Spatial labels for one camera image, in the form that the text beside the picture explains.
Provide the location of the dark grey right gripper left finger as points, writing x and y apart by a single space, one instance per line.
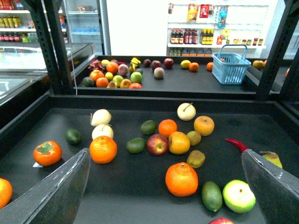
55 199

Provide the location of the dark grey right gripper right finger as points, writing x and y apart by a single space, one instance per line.
276 190

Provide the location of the far orange by lemon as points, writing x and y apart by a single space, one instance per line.
193 67

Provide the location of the far yellow lemon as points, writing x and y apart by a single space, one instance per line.
185 64

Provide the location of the white store shelf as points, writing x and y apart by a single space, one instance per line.
202 27

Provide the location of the yellow green pear right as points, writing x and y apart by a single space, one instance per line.
272 157

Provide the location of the bright green apple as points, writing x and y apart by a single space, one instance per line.
238 196

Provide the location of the orange persimmon green leaf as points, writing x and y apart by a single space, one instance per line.
47 153

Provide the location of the orange at left edge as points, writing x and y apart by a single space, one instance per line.
6 192

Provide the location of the red chili pepper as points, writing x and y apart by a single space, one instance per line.
238 144

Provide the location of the green avocado front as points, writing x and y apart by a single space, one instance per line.
211 196

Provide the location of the red apple front edge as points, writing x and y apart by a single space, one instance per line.
221 220

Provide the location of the dark green avocado left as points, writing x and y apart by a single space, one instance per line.
73 136

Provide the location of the large orange left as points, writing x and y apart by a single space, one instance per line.
103 150

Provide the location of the large orange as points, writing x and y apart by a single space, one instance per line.
103 150
181 180

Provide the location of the white pear lower left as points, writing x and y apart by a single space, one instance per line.
103 130

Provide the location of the kiwi lower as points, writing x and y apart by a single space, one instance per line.
196 159

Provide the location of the kiwi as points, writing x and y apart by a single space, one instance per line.
194 137
196 159

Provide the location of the white pear upper left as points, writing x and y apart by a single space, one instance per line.
100 117

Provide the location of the large orange front centre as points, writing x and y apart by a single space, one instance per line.
181 180

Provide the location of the green lime lower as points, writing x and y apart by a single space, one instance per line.
136 145

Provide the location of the green lime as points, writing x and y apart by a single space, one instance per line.
148 127
136 145

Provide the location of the kiwi upper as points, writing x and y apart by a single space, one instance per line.
194 137

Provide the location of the golden apple right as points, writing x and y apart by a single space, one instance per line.
204 125

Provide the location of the black front display tray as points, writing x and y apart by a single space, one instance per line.
131 188

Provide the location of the yellow orange apple centre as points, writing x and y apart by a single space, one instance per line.
179 143

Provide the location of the red apple centre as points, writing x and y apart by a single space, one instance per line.
157 145

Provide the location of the green lime upper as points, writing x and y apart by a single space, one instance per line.
148 127

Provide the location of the white pear with stem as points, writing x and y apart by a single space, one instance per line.
186 111

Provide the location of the small orange centre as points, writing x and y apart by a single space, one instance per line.
167 127

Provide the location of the small blue basket far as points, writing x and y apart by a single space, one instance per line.
230 68

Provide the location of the far orange by basket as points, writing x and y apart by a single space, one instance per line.
209 66

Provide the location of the far green apple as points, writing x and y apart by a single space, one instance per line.
136 77

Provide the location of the far peach alone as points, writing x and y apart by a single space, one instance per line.
159 73

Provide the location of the far dark red apple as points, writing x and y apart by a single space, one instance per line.
168 63

